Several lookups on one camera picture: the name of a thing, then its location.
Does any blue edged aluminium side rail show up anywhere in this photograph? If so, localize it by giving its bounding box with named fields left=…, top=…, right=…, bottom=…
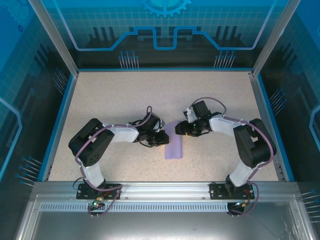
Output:
left=36, top=72, right=80, bottom=183
left=248, top=72, right=296, bottom=183

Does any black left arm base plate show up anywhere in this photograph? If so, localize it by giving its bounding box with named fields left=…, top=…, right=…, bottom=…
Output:
left=76, top=183, right=123, bottom=200

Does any aluminium table edge rail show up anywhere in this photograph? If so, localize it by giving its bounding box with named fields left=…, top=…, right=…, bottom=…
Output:
left=77, top=67, right=253, bottom=74

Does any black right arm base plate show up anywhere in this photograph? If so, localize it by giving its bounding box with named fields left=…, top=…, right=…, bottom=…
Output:
left=209, top=182, right=260, bottom=201

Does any brass connector with green light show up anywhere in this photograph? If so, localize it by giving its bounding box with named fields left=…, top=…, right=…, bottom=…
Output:
left=91, top=196, right=105, bottom=208
left=234, top=199, right=252, bottom=208

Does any aluminium mounting beam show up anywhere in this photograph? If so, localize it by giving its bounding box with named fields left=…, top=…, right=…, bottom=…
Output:
left=33, top=181, right=298, bottom=201

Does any aluminium frame post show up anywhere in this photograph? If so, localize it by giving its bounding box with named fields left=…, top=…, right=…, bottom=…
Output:
left=250, top=0, right=303, bottom=77
left=26, top=0, right=81, bottom=77

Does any purple paper sheet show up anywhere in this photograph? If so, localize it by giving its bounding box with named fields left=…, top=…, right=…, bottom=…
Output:
left=163, top=120, right=184, bottom=160

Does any slotted grey cable duct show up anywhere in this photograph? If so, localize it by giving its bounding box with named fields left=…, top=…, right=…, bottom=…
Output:
left=39, top=202, right=230, bottom=213

